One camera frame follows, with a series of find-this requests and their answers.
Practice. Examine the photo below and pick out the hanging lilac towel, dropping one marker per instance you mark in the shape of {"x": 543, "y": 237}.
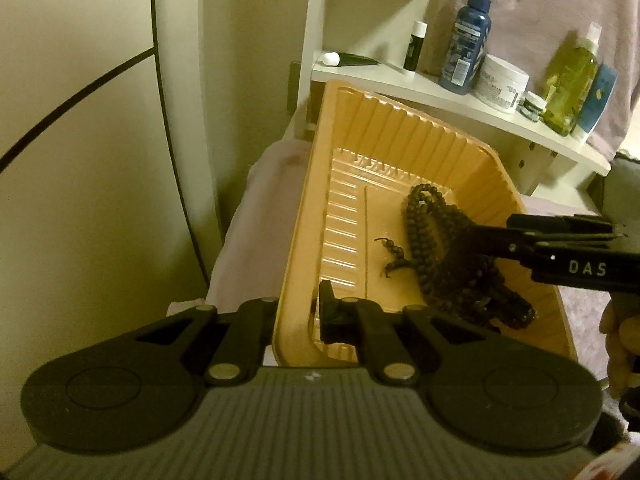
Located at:
{"x": 535, "y": 35}

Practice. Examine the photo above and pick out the blue and white tube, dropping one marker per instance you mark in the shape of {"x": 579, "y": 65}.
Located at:
{"x": 595, "y": 103}

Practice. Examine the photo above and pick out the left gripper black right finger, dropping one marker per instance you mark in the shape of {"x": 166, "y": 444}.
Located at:
{"x": 489, "y": 390}

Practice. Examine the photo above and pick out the person's right hand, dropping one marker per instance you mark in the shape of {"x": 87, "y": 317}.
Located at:
{"x": 622, "y": 348}

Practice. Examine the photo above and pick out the lilac plush table cloth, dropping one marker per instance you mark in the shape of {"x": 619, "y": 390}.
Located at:
{"x": 252, "y": 261}

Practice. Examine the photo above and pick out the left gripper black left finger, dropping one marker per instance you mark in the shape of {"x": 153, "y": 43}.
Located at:
{"x": 137, "y": 388}

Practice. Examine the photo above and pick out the black white lip balm stick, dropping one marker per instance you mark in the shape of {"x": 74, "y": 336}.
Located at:
{"x": 415, "y": 44}

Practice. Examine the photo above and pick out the small green-label jar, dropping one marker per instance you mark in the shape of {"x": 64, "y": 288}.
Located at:
{"x": 532, "y": 106}

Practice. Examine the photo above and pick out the dark blue spray bottle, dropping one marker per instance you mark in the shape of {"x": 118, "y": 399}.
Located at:
{"x": 467, "y": 46}

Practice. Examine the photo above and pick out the green oil spray bottle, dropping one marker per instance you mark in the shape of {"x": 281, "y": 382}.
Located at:
{"x": 568, "y": 94}

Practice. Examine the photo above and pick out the orange plastic tray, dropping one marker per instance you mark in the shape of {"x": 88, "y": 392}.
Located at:
{"x": 367, "y": 154}

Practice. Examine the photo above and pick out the cream wooden shelf unit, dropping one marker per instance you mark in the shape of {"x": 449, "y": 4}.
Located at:
{"x": 539, "y": 160}

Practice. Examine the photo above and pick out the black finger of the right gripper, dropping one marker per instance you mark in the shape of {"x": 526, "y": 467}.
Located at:
{"x": 515, "y": 244}
{"x": 560, "y": 222}

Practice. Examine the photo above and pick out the black tube with white cap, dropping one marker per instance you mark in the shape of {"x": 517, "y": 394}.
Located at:
{"x": 339, "y": 59}

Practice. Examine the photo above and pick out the white cream jar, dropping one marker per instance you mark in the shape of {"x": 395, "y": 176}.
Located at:
{"x": 500, "y": 84}

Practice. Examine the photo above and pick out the grey cushion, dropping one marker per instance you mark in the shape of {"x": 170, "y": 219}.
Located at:
{"x": 616, "y": 195}

